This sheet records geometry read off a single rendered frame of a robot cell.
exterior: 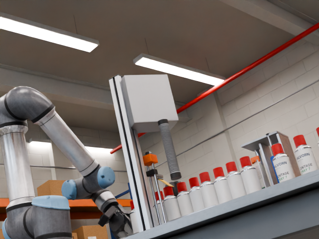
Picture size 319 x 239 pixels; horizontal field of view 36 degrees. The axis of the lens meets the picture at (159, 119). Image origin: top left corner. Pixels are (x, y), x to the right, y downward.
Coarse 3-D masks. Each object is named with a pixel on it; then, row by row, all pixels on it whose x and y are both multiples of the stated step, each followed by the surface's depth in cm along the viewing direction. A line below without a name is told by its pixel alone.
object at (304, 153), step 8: (296, 136) 150; (296, 144) 150; (304, 144) 149; (296, 152) 149; (304, 152) 147; (312, 152) 148; (304, 160) 146; (312, 160) 146; (304, 168) 146; (312, 168) 145
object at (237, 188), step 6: (228, 162) 161; (234, 162) 161; (228, 168) 161; (234, 168) 160; (228, 174) 160; (234, 174) 158; (240, 174) 159; (228, 180) 159; (234, 180) 158; (240, 180) 158; (234, 186) 157; (240, 186) 157; (234, 192) 157; (240, 192) 156; (234, 198) 157
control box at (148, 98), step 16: (128, 80) 173; (144, 80) 175; (160, 80) 177; (128, 96) 170; (144, 96) 172; (160, 96) 174; (128, 112) 171; (144, 112) 169; (160, 112) 171; (176, 112) 174; (144, 128) 172
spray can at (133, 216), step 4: (132, 200) 180; (132, 204) 179; (132, 208) 179; (132, 212) 178; (132, 216) 177; (132, 220) 177; (136, 220) 176; (132, 224) 177; (136, 224) 176; (132, 228) 177; (136, 228) 175
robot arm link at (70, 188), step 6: (66, 180) 185; (72, 180) 185; (78, 180) 184; (66, 186) 184; (72, 186) 182; (78, 186) 182; (66, 192) 184; (72, 192) 182; (78, 192) 183; (84, 192) 182; (72, 198) 184; (78, 198) 186; (84, 198) 189
